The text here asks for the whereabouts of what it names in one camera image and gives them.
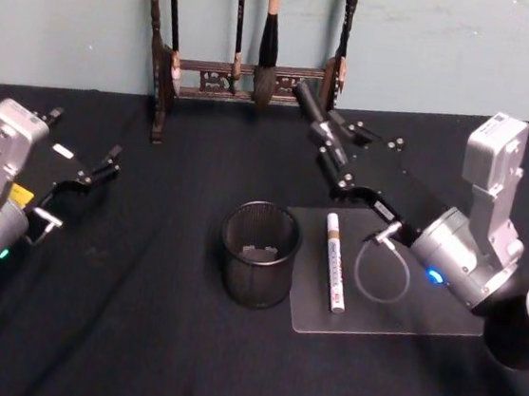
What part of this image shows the dark brush with brown ferrule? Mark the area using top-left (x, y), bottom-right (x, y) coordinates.
top-left (331, 0), bottom-right (360, 97)

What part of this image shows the right gripper thin dark cable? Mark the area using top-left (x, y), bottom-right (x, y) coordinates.
top-left (350, 217), bottom-right (418, 307)

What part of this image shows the thin dark patterned brush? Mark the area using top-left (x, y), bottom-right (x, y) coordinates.
top-left (225, 0), bottom-right (251, 95)

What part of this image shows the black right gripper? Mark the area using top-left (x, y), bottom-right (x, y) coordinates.
top-left (296, 108), bottom-right (448, 250)

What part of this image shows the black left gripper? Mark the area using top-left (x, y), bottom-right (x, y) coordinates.
top-left (5, 103), bottom-right (128, 235)

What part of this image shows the black mesh pen cup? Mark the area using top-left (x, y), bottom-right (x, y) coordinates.
top-left (212, 196), bottom-right (307, 315)

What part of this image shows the dark wooden brush rack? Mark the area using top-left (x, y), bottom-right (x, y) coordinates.
top-left (124, 0), bottom-right (360, 166)

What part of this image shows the large brown-handled brush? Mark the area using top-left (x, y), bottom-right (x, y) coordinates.
top-left (249, 0), bottom-right (287, 112)

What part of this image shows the white marker pen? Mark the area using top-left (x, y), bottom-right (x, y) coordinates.
top-left (314, 210), bottom-right (357, 317)

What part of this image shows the black-handled brush with brown tip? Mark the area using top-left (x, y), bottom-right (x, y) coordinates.
top-left (154, 0), bottom-right (192, 92)

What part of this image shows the black table cloth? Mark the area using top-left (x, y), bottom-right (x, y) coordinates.
top-left (0, 60), bottom-right (529, 396)

